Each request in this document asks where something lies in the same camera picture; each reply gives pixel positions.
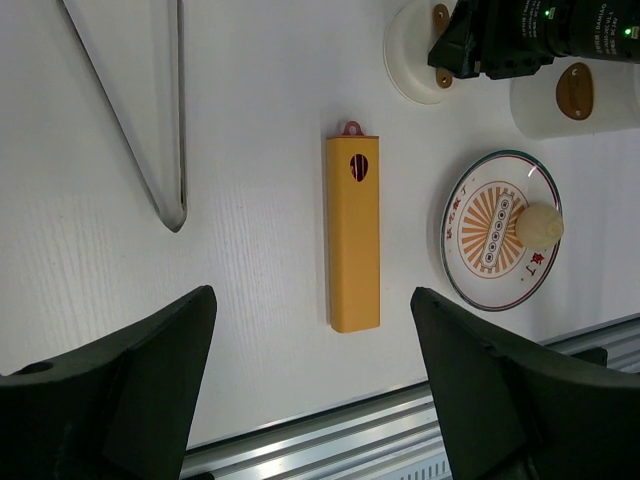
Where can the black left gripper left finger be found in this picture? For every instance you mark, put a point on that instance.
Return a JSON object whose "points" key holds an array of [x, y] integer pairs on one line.
{"points": [[120, 407]]}

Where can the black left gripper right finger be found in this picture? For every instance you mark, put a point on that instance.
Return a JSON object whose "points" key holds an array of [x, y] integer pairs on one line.
{"points": [[509, 408]]}

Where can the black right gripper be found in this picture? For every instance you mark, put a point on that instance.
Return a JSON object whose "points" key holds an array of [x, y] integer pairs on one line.
{"points": [[500, 39]]}

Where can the white lid with brown handle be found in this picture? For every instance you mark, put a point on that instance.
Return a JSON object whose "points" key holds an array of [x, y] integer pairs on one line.
{"points": [[410, 35]]}

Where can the metal food tongs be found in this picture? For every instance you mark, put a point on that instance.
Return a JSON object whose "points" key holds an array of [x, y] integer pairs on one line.
{"points": [[134, 51]]}

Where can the white cylindrical lunch container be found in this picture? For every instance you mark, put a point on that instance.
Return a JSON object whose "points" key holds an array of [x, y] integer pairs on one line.
{"points": [[574, 97]]}

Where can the yellow rectangular box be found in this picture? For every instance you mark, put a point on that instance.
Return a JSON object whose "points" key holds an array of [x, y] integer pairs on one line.
{"points": [[353, 201]]}

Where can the round patterned plate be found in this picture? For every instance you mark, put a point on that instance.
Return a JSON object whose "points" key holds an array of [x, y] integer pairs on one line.
{"points": [[485, 262]]}

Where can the aluminium mounting rail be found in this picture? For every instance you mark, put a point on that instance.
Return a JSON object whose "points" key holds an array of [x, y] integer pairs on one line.
{"points": [[393, 434]]}

